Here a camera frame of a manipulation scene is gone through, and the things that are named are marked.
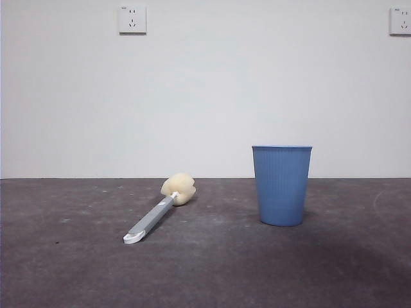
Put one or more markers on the white wall socket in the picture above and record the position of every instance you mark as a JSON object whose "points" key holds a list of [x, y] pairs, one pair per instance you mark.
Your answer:
{"points": [[401, 20], [133, 19]]}

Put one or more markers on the blue ribbed plastic cup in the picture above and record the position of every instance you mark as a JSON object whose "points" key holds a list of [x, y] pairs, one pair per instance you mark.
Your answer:
{"points": [[281, 186]]}

